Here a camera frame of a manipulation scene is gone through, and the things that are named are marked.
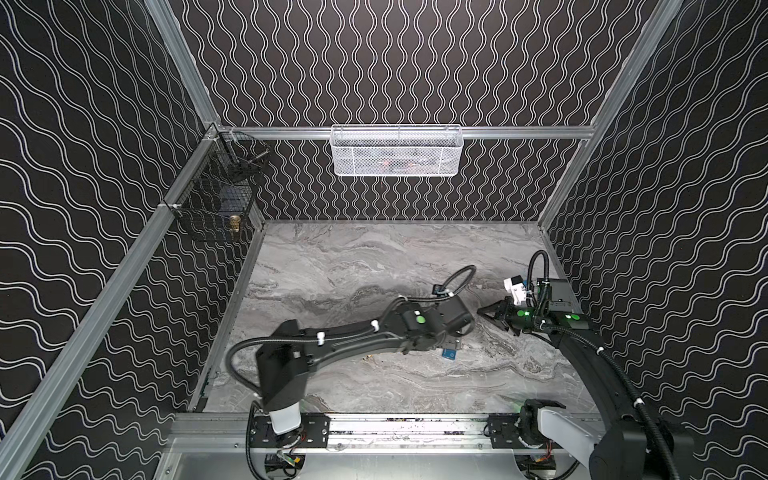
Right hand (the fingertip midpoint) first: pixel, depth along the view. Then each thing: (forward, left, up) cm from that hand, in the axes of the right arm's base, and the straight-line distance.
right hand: (481, 312), depth 80 cm
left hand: (-9, +7, +1) cm, 11 cm away
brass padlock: (-8, +30, -13) cm, 34 cm away
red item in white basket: (+45, +23, +17) cm, 53 cm away
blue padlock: (-6, +7, -14) cm, 16 cm away
